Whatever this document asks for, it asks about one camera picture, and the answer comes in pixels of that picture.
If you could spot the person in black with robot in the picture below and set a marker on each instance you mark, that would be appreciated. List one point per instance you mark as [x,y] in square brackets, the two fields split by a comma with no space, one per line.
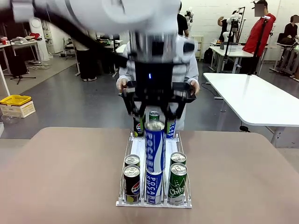
[224,30]

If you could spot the white tower air conditioner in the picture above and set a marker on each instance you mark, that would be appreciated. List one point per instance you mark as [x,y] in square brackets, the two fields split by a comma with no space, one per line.
[38,35]

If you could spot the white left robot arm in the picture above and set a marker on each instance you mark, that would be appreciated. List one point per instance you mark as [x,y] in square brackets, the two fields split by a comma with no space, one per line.
[140,14]

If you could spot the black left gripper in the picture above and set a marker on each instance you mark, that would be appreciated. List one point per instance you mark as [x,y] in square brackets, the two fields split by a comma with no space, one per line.
[154,79]

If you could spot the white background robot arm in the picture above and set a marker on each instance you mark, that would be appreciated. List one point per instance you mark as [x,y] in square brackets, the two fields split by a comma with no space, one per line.
[189,14]

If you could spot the person in beige jacket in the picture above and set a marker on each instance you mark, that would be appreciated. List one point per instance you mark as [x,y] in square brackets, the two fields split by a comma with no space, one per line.
[86,63]

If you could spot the black camera tripod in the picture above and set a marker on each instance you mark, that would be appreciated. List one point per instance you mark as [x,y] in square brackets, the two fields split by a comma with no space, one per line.
[230,42]

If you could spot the clear plastic bowl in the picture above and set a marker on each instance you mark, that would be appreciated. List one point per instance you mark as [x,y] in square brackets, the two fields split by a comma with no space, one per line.
[9,119]

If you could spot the red cup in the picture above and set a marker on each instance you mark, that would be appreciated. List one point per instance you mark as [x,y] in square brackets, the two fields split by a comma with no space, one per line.
[3,41]

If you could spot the green Chilsung can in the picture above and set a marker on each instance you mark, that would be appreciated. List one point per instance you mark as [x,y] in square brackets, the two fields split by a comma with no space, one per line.
[178,158]
[177,186]
[154,115]

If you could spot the yellow and white crate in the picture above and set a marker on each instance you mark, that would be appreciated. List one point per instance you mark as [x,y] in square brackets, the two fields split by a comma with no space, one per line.
[15,100]

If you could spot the large white table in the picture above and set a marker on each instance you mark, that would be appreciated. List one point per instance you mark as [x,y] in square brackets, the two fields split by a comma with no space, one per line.
[245,98]

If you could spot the blue Pocari Sweat can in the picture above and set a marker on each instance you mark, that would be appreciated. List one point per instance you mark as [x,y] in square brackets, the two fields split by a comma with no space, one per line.
[154,189]
[154,149]
[172,131]

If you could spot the small white table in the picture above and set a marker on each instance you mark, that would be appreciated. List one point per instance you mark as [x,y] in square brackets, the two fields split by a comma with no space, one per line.
[121,48]

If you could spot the black serving tray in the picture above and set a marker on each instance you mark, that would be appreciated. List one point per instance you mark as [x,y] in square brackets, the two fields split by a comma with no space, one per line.
[185,93]

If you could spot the person's left hand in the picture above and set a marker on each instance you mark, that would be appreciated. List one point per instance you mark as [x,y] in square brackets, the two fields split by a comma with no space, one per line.
[196,87]

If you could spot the person in red jacket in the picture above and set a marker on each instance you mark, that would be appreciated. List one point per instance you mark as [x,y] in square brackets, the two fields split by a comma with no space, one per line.
[257,35]

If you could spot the black stand with bag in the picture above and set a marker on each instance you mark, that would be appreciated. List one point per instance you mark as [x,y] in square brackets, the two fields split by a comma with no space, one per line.
[18,67]

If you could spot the person's left forearm white sleeve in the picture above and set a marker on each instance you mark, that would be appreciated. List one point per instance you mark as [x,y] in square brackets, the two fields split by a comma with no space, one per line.
[193,70]

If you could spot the cluttered white desk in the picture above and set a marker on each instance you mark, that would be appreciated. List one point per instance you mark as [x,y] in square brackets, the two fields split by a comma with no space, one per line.
[23,44]

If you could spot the seated person in black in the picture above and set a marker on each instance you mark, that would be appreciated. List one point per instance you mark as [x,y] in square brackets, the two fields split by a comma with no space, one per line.
[290,29]

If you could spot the person in black t-shirt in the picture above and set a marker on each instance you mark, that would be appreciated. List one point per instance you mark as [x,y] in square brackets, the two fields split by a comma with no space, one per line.
[182,23]

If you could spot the white can dispenser rack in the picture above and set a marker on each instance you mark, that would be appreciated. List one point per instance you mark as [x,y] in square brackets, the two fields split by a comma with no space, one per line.
[182,149]

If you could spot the person in white hoodie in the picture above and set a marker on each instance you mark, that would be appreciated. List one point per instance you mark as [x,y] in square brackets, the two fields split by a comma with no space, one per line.
[191,67]

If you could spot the person's right hand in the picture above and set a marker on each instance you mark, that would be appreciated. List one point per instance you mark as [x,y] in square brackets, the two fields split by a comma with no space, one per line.
[120,85]

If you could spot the black tripod pole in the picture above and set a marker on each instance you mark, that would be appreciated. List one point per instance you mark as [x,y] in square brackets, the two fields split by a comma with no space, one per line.
[259,44]

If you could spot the black backpack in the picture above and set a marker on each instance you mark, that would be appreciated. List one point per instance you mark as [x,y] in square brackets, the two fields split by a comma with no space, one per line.
[208,55]

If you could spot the black Pepsi can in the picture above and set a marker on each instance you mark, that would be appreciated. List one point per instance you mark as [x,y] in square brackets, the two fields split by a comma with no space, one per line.
[132,184]
[132,160]
[138,130]

